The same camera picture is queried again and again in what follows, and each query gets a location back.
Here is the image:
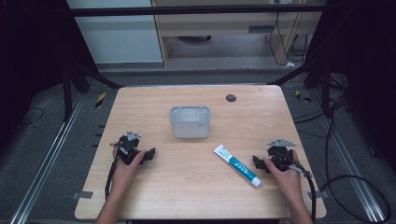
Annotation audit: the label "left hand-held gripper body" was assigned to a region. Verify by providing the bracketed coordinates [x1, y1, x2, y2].
[117, 130, 148, 166]

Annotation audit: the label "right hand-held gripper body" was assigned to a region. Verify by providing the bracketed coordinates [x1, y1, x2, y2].
[266, 138, 297, 173]

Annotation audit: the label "white and teal toothpaste tube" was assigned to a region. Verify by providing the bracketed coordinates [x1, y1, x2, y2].
[213, 144, 262, 189]

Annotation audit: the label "grey plastic container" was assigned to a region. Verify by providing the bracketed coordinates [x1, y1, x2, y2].
[168, 105, 212, 140]

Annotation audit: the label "person's left hand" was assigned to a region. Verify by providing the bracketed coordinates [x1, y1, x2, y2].
[109, 148, 147, 194]

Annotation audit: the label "person's right hand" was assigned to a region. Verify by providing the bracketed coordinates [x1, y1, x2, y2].
[263, 149, 304, 201]

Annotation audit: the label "yellow and black tape strip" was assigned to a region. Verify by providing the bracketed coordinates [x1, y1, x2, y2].
[94, 91, 107, 109]
[294, 89, 313, 104]

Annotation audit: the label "grey tape patch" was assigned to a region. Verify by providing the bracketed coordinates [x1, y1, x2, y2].
[71, 190, 94, 201]
[307, 189, 330, 201]

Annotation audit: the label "white cabinet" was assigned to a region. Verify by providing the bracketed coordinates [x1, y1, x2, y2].
[65, 0, 163, 65]

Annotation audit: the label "dark curtain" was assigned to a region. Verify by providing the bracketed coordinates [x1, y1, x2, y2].
[305, 0, 396, 175]
[0, 0, 98, 152]

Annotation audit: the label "light wooden desk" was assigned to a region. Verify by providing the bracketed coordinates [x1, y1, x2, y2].
[150, 0, 329, 68]

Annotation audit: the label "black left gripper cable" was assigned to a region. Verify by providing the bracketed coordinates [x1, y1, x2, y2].
[105, 141, 129, 201]

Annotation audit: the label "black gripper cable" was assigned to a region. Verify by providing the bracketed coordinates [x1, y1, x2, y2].
[105, 141, 129, 201]
[287, 159, 318, 224]

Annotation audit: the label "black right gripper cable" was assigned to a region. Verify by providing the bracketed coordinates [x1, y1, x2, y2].
[287, 159, 318, 224]

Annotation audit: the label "aluminium floor rail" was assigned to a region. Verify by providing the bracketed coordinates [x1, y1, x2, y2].
[310, 89, 388, 224]
[8, 92, 86, 224]

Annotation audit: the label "black metal frame strut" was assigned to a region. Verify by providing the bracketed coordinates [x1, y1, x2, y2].
[266, 58, 332, 119]
[61, 60, 126, 123]

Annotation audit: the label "black looped floor cable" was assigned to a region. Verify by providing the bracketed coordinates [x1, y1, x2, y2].
[319, 92, 392, 224]

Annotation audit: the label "thin black floor cable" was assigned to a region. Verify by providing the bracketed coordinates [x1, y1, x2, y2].
[19, 106, 45, 127]

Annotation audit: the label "black hanging desk cables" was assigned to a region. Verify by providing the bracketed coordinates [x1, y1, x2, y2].
[268, 11, 313, 67]

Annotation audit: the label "black horizontal frame bar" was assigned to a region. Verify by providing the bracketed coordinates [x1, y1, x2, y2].
[66, 4, 327, 18]

